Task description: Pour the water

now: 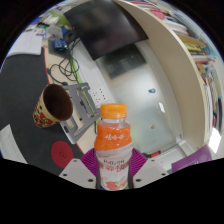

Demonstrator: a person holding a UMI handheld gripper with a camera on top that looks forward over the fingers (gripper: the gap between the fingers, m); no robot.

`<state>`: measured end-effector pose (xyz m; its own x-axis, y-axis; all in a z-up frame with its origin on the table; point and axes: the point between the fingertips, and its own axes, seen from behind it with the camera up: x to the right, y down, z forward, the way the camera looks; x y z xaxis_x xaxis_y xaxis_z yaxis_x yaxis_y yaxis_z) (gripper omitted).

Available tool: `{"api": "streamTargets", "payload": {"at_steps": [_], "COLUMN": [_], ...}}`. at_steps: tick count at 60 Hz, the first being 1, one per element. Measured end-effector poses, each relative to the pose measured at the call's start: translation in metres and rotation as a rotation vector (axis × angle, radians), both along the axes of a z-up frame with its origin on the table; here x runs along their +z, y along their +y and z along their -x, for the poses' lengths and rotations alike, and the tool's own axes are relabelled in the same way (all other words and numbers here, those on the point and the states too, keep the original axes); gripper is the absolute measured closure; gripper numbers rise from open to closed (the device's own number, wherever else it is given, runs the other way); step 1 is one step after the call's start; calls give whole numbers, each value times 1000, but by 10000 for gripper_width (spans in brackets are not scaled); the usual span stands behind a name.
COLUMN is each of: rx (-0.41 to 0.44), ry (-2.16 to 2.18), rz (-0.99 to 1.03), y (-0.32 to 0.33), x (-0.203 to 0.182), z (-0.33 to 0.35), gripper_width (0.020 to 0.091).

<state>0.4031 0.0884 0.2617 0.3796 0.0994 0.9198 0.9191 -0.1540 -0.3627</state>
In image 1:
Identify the black red-edged desk mat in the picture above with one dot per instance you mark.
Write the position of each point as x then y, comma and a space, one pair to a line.
20, 90

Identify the printed paper cup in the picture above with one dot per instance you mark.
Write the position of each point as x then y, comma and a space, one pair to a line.
56, 103

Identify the black computer monitor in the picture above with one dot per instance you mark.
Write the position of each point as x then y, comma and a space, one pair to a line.
103, 26

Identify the grey metal laptop stand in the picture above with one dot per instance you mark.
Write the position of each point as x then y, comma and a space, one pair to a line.
80, 116

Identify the small blue glass sticker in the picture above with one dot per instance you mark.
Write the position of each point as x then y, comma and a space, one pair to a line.
152, 90

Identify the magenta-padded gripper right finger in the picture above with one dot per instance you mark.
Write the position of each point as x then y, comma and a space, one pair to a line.
150, 171

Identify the orange-capped drink bottle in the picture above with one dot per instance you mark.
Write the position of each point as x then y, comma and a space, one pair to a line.
113, 143

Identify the small orange glass sticker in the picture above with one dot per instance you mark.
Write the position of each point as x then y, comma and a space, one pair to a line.
153, 126

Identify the white paper sheet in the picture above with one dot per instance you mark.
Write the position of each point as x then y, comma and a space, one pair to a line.
10, 145

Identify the small blue device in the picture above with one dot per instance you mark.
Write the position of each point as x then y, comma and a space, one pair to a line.
60, 44

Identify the white paper notebook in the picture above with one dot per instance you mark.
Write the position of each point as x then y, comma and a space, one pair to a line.
25, 43

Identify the white shelf with books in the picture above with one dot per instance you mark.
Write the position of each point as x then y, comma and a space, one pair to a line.
180, 73

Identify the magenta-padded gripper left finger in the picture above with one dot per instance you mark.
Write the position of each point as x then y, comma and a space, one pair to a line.
78, 171

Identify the flat round red coaster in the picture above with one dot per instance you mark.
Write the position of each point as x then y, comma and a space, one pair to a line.
61, 154

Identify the ceiling light panels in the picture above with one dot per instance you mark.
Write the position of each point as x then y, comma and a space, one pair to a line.
214, 140

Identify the purple pennant flag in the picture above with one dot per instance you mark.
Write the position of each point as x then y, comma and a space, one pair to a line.
193, 160

